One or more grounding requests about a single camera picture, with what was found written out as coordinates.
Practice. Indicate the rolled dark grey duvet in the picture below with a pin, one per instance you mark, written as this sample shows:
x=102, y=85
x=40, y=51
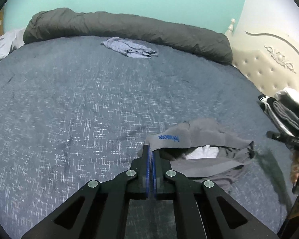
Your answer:
x=64, y=22

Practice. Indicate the black folded garment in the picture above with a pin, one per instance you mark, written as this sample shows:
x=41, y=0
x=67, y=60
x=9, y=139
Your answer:
x=283, y=113

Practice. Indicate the light grey bed sheet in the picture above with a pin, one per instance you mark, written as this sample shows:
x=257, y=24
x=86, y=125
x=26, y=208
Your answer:
x=11, y=41

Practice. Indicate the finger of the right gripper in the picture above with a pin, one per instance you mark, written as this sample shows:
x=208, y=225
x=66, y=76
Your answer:
x=276, y=136

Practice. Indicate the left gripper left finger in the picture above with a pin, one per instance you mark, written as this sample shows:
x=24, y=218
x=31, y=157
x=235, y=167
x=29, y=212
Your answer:
x=97, y=209

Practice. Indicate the black white striped garment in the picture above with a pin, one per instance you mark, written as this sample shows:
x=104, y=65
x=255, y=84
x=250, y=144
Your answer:
x=266, y=104

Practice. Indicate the grey shorts garment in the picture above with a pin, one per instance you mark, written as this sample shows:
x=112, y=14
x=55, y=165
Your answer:
x=202, y=149

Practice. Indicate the cream tufted headboard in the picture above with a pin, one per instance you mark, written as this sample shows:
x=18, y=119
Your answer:
x=267, y=58

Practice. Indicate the white folded garment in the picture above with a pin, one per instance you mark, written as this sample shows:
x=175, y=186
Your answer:
x=289, y=97

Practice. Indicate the dark blue patterned bedspread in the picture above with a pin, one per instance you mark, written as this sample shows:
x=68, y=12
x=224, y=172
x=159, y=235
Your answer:
x=72, y=110

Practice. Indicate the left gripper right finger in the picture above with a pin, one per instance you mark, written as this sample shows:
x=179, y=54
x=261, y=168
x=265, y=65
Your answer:
x=203, y=210

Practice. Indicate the light blue crumpled garment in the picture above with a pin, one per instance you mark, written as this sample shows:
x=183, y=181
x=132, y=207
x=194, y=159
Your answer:
x=129, y=48

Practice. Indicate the grey folded garment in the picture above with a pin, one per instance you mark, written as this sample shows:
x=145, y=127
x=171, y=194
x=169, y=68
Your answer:
x=286, y=114

